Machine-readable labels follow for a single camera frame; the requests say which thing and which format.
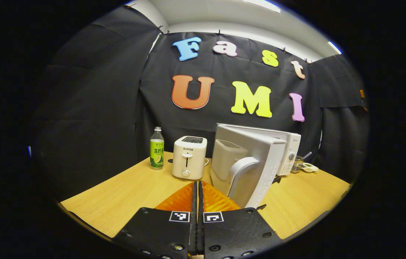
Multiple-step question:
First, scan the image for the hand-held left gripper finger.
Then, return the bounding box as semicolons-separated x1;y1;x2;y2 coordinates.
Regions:
198;181;283;259
111;181;198;259

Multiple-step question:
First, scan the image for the white microwave oven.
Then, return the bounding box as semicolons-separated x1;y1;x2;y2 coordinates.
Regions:
210;123;302;210

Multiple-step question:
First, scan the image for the cream white toaster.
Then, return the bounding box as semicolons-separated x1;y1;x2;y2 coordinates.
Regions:
172;135;208;181

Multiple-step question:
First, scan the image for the green label drink bottle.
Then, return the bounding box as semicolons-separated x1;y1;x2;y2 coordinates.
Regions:
149;126;165;170

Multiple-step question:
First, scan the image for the white divided bean dish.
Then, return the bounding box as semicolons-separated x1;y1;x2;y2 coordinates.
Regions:
302;162;320;174

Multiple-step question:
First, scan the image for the black backdrop cloth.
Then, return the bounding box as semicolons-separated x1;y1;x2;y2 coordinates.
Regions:
30;5;371;202

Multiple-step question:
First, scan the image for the large ceiling light panel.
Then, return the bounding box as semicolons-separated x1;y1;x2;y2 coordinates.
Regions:
239;0;282;14

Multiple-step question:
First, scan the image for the metal wire basket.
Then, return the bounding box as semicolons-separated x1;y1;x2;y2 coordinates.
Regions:
291;155;306;174

